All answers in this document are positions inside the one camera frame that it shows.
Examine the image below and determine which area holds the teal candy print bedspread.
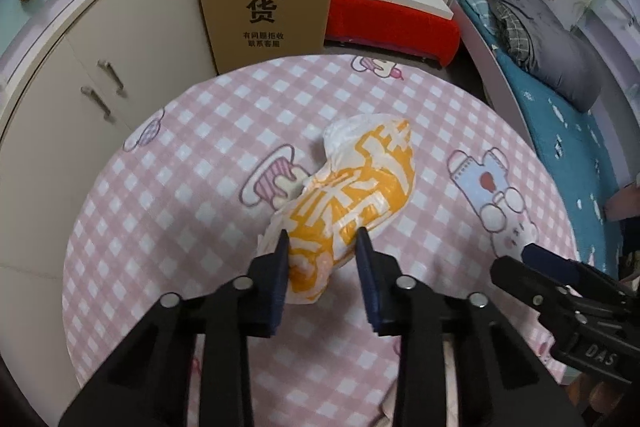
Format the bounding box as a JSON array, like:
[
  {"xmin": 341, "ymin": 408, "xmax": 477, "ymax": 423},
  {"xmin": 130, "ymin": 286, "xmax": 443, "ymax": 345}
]
[{"xmin": 460, "ymin": 0, "xmax": 626, "ymax": 268}]

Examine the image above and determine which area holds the metal cabinet handle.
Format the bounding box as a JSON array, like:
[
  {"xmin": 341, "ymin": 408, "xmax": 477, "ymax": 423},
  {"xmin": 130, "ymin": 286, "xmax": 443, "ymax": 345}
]
[
  {"xmin": 97, "ymin": 59, "xmax": 126, "ymax": 96},
  {"xmin": 81, "ymin": 86, "xmax": 114, "ymax": 123}
]

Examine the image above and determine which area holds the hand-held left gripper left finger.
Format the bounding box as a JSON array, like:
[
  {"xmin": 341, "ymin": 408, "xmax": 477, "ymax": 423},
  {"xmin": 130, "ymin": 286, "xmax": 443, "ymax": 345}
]
[{"xmin": 57, "ymin": 228, "xmax": 292, "ymax": 427}]

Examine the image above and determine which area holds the white bed frame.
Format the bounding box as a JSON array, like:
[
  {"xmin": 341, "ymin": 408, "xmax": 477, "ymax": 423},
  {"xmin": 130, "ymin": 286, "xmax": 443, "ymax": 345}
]
[{"xmin": 447, "ymin": 0, "xmax": 640, "ymax": 188}]

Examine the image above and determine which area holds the cream cabinet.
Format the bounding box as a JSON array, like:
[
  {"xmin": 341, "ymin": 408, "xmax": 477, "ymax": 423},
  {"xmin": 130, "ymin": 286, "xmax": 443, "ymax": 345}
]
[{"xmin": 0, "ymin": 0, "xmax": 221, "ymax": 343}]

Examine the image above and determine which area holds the pink checked tablecloth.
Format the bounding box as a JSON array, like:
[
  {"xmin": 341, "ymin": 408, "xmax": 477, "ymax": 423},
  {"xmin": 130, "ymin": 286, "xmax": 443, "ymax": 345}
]
[{"xmin": 61, "ymin": 53, "xmax": 581, "ymax": 427}]

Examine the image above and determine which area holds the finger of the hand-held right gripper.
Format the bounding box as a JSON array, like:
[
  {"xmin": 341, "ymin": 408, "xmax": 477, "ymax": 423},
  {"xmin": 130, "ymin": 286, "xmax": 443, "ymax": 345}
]
[
  {"xmin": 520, "ymin": 243, "xmax": 640, "ymax": 304},
  {"xmin": 490, "ymin": 257, "xmax": 591, "ymax": 314}
]

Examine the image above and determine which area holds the grey quilt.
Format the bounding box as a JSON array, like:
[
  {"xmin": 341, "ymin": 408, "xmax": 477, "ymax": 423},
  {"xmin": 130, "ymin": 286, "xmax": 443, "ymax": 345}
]
[{"xmin": 481, "ymin": 0, "xmax": 606, "ymax": 112}]

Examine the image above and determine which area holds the grey checked pillow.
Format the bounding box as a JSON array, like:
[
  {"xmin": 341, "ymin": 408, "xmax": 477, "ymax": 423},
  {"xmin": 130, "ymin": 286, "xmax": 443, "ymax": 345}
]
[{"xmin": 497, "ymin": 4, "xmax": 533, "ymax": 68}]

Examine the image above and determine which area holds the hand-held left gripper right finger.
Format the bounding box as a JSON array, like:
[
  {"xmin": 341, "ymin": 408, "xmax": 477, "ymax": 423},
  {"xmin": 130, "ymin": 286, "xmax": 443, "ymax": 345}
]
[{"xmin": 354, "ymin": 227, "xmax": 588, "ymax": 427}]

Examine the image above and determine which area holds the red bench with white top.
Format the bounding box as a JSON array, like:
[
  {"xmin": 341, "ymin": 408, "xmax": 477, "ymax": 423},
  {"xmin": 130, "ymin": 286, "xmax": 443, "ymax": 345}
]
[{"xmin": 324, "ymin": 0, "xmax": 462, "ymax": 68}]

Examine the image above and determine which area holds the orange and white plastic bag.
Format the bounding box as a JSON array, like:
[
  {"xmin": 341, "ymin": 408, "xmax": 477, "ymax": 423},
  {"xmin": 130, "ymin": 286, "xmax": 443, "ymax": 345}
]
[{"xmin": 255, "ymin": 113, "xmax": 418, "ymax": 306}]

